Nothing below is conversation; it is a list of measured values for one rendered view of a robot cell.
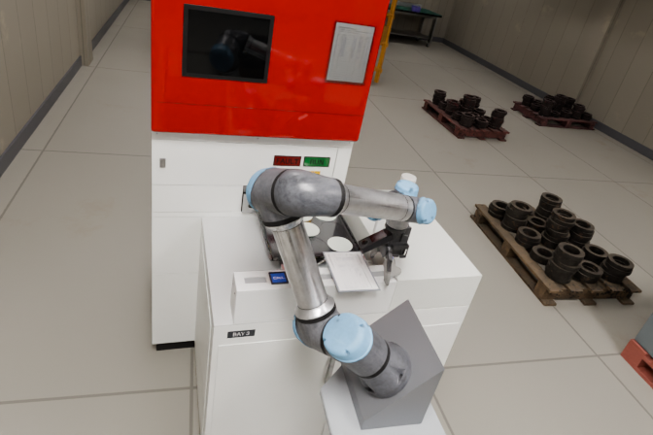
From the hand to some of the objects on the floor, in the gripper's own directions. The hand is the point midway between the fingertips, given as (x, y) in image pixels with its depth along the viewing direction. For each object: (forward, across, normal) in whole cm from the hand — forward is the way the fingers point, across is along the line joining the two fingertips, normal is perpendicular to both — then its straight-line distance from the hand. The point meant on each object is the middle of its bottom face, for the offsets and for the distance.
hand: (376, 272), depth 164 cm
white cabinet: (+97, +26, +7) cm, 100 cm away
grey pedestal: (+97, -49, +12) cm, 109 cm away
